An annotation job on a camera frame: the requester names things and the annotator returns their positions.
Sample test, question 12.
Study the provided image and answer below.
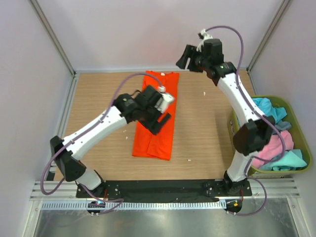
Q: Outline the light blue t-shirt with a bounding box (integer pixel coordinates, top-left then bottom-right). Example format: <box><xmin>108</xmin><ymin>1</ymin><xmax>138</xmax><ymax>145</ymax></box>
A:
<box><xmin>252</xmin><ymin>97</ymin><xmax>287</xmax><ymax>123</ymax></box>

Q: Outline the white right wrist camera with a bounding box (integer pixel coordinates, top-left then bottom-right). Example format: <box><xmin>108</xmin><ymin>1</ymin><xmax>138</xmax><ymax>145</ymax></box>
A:
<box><xmin>197</xmin><ymin>29</ymin><xmax>213</xmax><ymax>52</ymax></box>

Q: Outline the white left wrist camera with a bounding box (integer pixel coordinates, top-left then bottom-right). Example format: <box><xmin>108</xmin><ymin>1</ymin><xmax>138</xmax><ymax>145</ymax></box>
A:
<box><xmin>155</xmin><ymin>86</ymin><xmax>175</xmax><ymax>114</ymax></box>

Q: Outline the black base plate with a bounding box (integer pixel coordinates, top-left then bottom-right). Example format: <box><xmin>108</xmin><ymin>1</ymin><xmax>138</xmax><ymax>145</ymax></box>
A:
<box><xmin>91</xmin><ymin>179</ymin><xmax>252</xmax><ymax>203</ymax></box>

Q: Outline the orange t-shirt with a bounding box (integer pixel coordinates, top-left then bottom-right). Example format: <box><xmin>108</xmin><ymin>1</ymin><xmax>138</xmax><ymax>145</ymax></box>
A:
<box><xmin>132</xmin><ymin>71</ymin><xmax>180</xmax><ymax>160</ymax></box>

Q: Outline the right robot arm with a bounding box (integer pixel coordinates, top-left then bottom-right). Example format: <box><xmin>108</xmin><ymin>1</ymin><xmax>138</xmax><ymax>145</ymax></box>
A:
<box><xmin>176</xmin><ymin>39</ymin><xmax>275</xmax><ymax>196</ymax></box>

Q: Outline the white slotted cable duct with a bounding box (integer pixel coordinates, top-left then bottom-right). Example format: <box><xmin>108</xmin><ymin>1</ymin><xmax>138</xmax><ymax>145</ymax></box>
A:
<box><xmin>41</xmin><ymin>200</ymin><xmax>226</xmax><ymax>210</ymax></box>

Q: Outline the turquoise t-shirt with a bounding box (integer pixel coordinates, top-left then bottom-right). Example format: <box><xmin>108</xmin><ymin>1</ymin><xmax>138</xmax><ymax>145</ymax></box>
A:
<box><xmin>259</xmin><ymin>149</ymin><xmax>307</xmax><ymax>171</ymax></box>

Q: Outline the green laundry basket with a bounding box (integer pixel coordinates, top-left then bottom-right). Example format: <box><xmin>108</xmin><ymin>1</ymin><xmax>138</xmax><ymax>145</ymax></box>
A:
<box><xmin>225</xmin><ymin>95</ymin><xmax>312</xmax><ymax>181</ymax></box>

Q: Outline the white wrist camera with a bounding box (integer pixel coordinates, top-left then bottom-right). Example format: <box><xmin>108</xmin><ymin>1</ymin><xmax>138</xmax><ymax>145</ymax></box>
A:
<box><xmin>197</xmin><ymin>29</ymin><xmax>213</xmax><ymax>52</ymax></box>
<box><xmin>155</xmin><ymin>86</ymin><xmax>175</xmax><ymax>114</ymax></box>

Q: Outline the grey t-shirt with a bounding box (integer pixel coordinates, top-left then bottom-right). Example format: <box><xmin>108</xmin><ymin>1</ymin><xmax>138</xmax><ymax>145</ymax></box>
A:
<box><xmin>275</xmin><ymin>120</ymin><xmax>292</xmax><ymax>131</ymax></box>

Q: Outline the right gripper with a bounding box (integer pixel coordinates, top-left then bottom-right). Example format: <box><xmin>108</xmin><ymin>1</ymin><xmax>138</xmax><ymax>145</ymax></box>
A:
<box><xmin>174</xmin><ymin>46</ymin><xmax>208</xmax><ymax>75</ymax></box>

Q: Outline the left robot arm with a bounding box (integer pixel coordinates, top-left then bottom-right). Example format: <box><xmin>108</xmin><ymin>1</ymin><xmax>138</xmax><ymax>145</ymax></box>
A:
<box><xmin>50</xmin><ymin>85</ymin><xmax>175</xmax><ymax>198</ymax></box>

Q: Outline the pink t-shirt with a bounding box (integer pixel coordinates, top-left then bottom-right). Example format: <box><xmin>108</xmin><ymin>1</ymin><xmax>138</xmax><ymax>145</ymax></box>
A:
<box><xmin>252</xmin><ymin>130</ymin><xmax>294</xmax><ymax>168</ymax></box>

